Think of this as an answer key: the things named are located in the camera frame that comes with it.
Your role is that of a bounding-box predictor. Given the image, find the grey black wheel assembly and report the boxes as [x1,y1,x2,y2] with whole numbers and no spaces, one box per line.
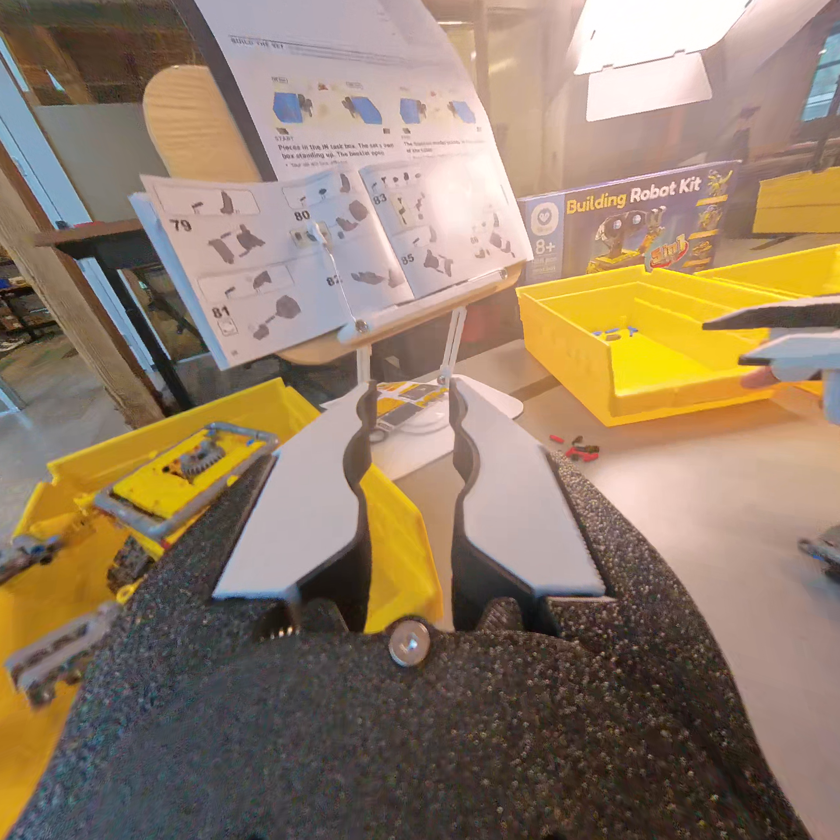
[797,521,840,568]

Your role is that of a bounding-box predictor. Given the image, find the window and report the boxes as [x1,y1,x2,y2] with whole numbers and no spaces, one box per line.
[804,26,840,122]

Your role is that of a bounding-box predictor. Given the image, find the yellow tracked brick model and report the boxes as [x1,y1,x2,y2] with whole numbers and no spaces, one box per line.
[0,423,280,710]

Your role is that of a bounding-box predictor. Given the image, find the round wooden booklet stand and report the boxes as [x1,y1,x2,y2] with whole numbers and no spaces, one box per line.
[143,66,526,480]

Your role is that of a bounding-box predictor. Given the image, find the yellow plastic bin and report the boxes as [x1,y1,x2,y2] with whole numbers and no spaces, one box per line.
[696,244,840,299]
[0,377,444,815]

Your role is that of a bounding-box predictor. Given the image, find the grey desk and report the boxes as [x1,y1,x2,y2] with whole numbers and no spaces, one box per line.
[315,341,840,840]

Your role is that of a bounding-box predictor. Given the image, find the wooden post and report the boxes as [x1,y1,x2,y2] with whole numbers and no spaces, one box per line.
[0,144,165,427]

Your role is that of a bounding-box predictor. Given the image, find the white printed task sheet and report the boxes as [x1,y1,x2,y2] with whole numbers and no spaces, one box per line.
[193,0,506,181]

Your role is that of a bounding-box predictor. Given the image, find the yellow black sticker sheet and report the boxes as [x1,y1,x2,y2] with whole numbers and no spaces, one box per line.
[377,379,454,431]

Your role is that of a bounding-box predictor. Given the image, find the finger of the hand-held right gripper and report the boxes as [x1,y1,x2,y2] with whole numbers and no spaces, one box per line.
[702,294,840,332]
[738,328,840,383]

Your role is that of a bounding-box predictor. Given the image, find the yellow bin with divider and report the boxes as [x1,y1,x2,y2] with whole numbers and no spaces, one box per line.
[517,264,821,427]

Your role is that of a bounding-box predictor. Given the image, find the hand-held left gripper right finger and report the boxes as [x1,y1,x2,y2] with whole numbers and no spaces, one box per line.
[449,377,608,599]

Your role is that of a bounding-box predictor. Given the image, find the dark side table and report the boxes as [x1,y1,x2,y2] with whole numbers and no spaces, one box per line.
[36,220,194,411]

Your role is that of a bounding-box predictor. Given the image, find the black backing board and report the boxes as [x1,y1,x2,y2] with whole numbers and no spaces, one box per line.
[174,0,277,181]

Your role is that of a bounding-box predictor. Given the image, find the blue robot kit box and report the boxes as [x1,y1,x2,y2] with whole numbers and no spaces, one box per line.
[518,161,742,286]

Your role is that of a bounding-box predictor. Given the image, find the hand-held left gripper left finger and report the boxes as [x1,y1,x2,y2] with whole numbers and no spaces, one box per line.
[213,381,378,601]

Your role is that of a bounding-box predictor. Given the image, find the stacked yellow bins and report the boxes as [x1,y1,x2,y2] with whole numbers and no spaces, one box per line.
[751,167,840,237]

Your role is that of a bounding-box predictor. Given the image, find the white light panel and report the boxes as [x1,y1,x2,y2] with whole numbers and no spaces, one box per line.
[574,0,749,122]

